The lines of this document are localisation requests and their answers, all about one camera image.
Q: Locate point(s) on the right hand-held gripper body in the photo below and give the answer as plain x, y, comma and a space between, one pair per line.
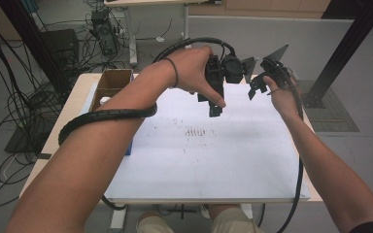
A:
277, 69

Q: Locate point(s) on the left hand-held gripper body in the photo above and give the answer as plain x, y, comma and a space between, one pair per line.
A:
231, 69

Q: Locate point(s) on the blue cardboard box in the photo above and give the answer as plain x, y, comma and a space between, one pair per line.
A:
111, 82

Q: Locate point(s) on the person's right hand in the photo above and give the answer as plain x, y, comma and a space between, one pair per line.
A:
283, 97

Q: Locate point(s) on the person's left hand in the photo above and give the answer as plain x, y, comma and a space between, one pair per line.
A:
191, 73

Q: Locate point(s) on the white table mat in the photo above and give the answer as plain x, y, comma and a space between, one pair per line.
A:
223, 155

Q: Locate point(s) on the grey tiled floor mat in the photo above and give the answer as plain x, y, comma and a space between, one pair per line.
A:
333, 113

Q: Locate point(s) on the background desk with white leg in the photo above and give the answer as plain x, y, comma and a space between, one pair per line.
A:
142, 2

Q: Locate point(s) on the person's right leg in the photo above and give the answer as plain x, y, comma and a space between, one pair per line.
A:
233, 221

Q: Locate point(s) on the person's leg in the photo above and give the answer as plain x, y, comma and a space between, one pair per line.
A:
233, 221
157, 225

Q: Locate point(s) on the grey computer tower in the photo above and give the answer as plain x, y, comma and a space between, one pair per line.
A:
105, 30

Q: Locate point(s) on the light wooden table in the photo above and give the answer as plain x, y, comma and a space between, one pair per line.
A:
77, 93

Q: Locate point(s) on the person's left leg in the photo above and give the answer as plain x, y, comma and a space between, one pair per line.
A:
157, 225

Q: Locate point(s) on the white table leg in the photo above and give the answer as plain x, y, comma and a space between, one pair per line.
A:
119, 218

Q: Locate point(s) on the black equipment box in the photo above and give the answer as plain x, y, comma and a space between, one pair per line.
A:
61, 45

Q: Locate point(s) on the person's black right sleeve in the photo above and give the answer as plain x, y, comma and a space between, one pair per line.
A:
370, 227

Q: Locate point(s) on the black floor mat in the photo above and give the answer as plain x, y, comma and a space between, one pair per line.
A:
22, 140

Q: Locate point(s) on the black metal frame post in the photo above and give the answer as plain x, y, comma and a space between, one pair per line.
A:
32, 42
346, 48

